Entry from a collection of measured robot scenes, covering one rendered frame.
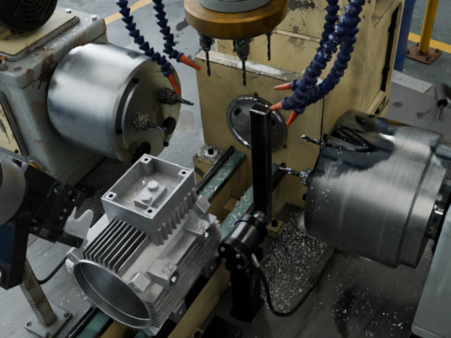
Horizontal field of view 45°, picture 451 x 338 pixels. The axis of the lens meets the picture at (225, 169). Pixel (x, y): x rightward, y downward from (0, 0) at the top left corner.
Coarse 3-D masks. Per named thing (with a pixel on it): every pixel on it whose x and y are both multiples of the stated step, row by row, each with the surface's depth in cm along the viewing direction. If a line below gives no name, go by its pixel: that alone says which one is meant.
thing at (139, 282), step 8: (200, 200) 91; (200, 208) 91; (208, 208) 92; (72, 248) 86; (80, 248) 85; (72, 256) 85; (80, 256) 85; (136, 272) 82; (128, 280) 81; (136, 280) 80; (144, 280) 81; (136, 288) 81; (144, 288) 80; (152, 328) 88; (160, 328) 89
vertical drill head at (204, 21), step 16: (192, 0) 92; (208, 0) 88; (224, 0) 87; (240, 0) 87; (256, 0) 87; (272, 0) 90; (192, 16) 90; (208, 16) 88; (224, 16) 87; (240, 16) 87; (256, 16) 87; (272, 16) 88; (208, 32) 89; (224, 32) 88; (240, 32) 87; (256, 32) 88; (272, 32) 99; (208, 48) 96; (240, 48) 92; (208, 64) 99
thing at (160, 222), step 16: (144, 160) 91; (160, 160) 91; (128, 176) 90; (144, 176) 93; (160, 176) 92; (176, 176) 92; (192, 176) 89; (112, 192) 86; (128, 192) 90; (144, 192) 87; (160, 192) 88; (176, 192) 86; (192, 192) 90; (112, 208) 85; (128, 208) 83; (144, 208) 87; (160, 208) 83; (176, 208) 87; (192, 208) 92; (144, 224) 83; (160, 224) 84; (176, 224) 88; (160, 240) 85
